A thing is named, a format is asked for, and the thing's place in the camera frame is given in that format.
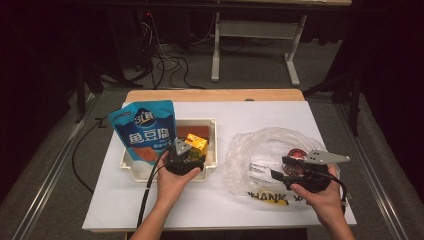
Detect white metal desk frame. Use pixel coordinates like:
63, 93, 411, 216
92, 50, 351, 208
210, 0, 353, 87

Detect person's left hand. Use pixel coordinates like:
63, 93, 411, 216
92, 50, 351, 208
155, 152, 202, 208

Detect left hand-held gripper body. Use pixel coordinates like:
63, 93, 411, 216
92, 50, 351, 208
165, 138, 194, 176

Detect person's right hand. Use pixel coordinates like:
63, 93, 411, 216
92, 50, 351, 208
290, 164, 344, 228

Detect white plastic bin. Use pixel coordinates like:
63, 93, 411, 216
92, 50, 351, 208
119, 118, 218, 183

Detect black stand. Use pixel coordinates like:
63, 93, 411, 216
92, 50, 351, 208
303, 71, 364, 137
73, 59, 143, 124

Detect yellow drink carton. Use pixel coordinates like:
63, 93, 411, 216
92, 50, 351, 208
184, 133, 209, 158

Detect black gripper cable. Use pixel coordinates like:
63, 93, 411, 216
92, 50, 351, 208
136, 149, 171, 229
319, 169, 348, 214

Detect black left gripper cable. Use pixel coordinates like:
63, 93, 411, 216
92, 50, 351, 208
136, 149, 171, 229

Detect tangle of floor cables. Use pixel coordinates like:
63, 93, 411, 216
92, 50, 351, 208
133, 13, 205, 90

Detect clear plastic bag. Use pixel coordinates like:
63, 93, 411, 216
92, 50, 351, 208
222, 126, 342, 209

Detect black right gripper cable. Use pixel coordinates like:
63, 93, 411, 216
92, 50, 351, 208
319, 169, 348, 214

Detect blue snack pouch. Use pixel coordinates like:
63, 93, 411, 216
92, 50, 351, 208
107, 99, 178, 166

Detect red round can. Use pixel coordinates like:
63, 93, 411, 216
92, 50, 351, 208
284, 148, 309, 177

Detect metal floor rail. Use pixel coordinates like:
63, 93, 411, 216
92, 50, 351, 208
333, 99, 418, 240
9, 93, 98, 240

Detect black floor cable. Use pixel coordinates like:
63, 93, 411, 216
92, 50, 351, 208
71, 116, 114, 195

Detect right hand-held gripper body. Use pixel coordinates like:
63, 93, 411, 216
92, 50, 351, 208
289, 149, 351, 194

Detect long brown box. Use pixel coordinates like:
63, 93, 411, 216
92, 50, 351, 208
175, 125, 211, 141

